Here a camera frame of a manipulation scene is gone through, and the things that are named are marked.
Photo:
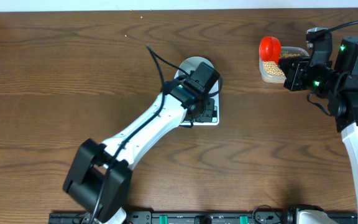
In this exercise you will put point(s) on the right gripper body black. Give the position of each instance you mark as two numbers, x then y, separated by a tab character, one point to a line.
300	76

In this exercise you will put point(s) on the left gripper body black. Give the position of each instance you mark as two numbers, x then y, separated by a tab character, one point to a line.
203	110

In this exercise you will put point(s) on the red measuring scoop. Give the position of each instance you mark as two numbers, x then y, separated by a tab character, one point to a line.
270	49

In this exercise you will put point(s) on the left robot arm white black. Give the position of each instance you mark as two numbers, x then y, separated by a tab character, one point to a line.
100	174

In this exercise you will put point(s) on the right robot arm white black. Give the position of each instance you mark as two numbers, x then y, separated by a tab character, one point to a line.
338	84

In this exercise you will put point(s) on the white digital kitchen scale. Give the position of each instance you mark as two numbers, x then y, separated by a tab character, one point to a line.
192	96

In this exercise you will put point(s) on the grey bowl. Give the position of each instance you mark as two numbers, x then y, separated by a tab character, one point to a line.
189	65

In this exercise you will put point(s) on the clear container of soybeans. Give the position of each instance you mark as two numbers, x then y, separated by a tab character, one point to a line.
272	72

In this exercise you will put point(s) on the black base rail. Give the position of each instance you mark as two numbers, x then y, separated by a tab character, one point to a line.
146	217

